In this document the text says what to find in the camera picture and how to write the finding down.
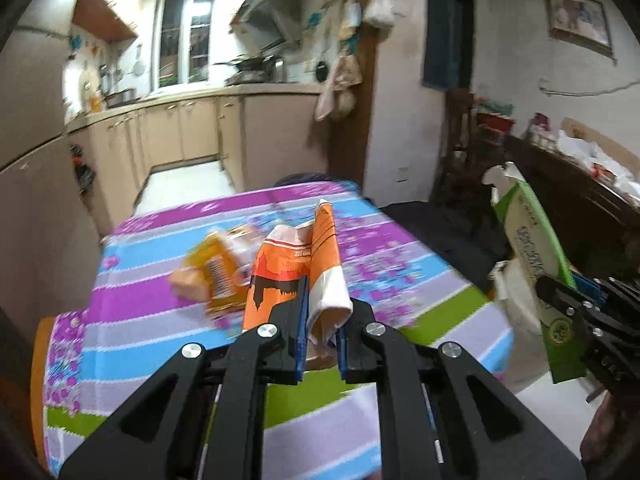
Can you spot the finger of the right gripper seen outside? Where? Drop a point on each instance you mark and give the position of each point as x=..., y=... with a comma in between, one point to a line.
x=557, y=300

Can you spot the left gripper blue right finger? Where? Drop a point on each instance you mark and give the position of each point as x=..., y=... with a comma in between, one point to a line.
x=341, y=351

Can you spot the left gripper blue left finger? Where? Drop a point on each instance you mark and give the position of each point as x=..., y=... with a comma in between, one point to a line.
x=301, y=330

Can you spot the orange white paper bag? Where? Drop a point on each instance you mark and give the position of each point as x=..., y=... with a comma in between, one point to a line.
x=287, y=255

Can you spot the green white long box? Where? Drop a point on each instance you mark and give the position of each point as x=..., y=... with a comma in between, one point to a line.
x=545, y=338

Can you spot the yellow snack wrapper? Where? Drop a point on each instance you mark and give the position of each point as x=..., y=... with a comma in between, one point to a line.
x=217, y=271

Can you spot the white plastic trash bucket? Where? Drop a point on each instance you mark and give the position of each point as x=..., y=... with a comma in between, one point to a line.
x=513, y=294

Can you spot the beige kitchen base cabinets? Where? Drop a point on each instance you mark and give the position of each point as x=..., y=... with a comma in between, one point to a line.
x=261, y=133

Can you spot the kitchen window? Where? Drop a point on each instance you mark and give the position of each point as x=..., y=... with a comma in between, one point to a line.
x=181, y=46

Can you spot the person's right hand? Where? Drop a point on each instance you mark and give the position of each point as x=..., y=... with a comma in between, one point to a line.
x=610, y=446

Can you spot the dark wooden dining table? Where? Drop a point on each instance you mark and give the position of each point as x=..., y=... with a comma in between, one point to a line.
x=597, y=229

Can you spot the black cloth heap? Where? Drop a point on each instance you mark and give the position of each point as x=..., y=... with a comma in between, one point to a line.
x=471, y=242

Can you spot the dark wooden chair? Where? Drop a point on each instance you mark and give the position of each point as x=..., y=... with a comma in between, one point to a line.
x=469, y=151

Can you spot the floral colourful tablecloth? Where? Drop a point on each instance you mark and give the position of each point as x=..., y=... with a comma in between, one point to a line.
x=133, y=323

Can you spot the hanging cloth bags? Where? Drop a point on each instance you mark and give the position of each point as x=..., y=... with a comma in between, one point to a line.
x=337, y=100

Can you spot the grey three-door refrigerator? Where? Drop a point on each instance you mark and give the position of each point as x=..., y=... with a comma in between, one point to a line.
x=50, y=250

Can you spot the steel kettle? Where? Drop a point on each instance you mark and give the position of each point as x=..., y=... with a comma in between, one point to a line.
x=276, y=69

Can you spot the dark blue window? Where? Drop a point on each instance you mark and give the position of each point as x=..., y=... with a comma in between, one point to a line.
x=449, y=44

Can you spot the steel range hood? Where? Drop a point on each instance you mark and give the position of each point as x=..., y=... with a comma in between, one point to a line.
x=266, y=26

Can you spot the white hanging plastic bag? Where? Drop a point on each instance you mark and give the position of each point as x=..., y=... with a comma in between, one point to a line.
x=380, y=14

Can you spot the framed wall picture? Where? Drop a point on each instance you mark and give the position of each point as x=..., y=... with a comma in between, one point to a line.
x=580, y=22

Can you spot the upper kitchen wall cabinet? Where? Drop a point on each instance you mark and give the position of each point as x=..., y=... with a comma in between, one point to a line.
x=112, y=21

